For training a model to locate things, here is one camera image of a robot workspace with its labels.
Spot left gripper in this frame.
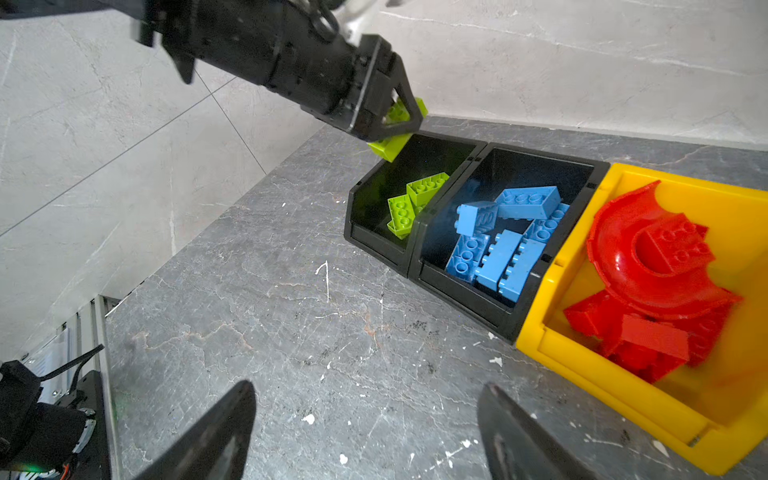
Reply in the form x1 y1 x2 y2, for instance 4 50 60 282
302 34 424 142

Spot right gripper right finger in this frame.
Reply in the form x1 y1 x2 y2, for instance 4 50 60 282
477 383 596 479

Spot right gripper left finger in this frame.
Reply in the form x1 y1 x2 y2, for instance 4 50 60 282
138 380 257 479

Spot green lego brick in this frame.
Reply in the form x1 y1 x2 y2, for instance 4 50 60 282
367 97 430 164

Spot green lego brick side-lying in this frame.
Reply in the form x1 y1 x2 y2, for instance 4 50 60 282
406 172 449 209

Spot green lego brick horizontal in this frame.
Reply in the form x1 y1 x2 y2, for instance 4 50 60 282
387 194 416 239

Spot blue lego brick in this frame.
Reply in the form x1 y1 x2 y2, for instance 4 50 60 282
445 234 490 283
498 239 545 302
495 186 561 220
475 230 523 291
523 203 569 244
454 201 499 237

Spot red lego brick pile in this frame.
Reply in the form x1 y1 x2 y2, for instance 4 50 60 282
587 180 742 322

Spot blue lego brick top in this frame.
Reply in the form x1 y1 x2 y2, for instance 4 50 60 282
495 186 561 220

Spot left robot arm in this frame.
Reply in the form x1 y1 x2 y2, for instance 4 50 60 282
1 0 425 142

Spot left black bin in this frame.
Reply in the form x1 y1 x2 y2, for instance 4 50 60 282
344 132 487 276

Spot black bin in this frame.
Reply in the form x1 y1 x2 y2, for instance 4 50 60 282
344 132 487 276
408 144 610 342

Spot middle black bin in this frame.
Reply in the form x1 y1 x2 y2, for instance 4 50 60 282
408 144 610 342

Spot yellow bin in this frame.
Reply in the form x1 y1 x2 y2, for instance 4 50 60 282
517 164 767 475

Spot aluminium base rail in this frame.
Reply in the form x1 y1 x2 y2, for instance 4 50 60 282
17 293 121 480

